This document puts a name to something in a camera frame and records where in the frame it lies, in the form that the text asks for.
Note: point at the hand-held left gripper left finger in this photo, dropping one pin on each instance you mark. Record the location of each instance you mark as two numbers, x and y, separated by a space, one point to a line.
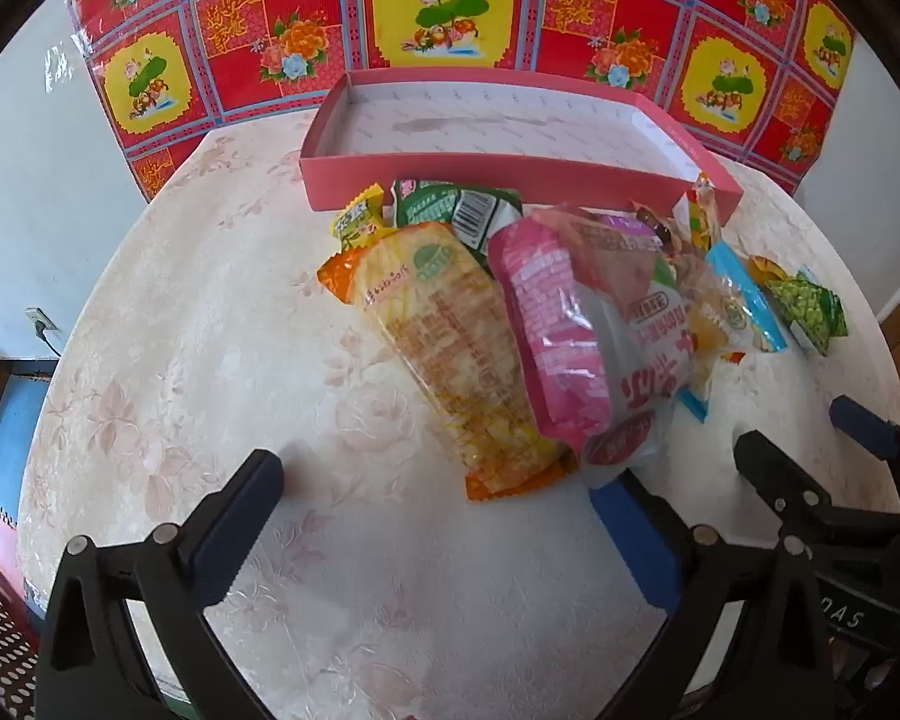
238 521

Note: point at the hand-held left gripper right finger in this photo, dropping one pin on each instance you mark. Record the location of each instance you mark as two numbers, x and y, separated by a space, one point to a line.
637 547

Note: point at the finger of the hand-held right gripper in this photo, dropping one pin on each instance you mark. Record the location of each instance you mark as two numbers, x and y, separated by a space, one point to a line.
776 476
862 426

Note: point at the green pea snack packet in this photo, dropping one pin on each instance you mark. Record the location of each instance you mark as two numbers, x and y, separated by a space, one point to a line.
806 307

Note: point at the blue-edged clear cake packet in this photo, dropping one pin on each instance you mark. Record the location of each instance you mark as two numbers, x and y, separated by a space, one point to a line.
750 307

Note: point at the clear red-print snack packet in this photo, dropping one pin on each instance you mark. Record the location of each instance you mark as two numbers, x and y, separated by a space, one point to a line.
645 345

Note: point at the small orange jelly cup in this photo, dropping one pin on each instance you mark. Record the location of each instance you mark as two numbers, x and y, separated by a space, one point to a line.
761 268

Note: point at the small orange green snack packet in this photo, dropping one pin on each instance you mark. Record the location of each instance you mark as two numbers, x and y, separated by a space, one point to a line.
701 214

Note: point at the orange clear biscuit packet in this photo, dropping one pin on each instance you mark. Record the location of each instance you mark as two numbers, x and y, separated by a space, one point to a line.
435 315

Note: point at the small yellow candy packet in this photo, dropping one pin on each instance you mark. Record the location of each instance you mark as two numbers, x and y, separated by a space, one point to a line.
356 221

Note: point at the green barcode snack packet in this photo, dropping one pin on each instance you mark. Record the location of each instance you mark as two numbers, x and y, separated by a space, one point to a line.
435 202

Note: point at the pink shallow cardboard box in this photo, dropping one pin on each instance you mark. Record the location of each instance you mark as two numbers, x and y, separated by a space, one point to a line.
495 127

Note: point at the blue foam floor mat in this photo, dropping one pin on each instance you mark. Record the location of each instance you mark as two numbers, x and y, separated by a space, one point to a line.
15 427

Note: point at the dark dotted mat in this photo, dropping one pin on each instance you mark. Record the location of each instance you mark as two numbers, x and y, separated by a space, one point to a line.
0 630

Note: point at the white wall socket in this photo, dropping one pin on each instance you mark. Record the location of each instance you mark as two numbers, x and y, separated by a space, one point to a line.
41 322

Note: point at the red floral printed wall cloth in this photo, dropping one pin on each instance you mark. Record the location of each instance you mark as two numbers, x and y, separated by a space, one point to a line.
285 15

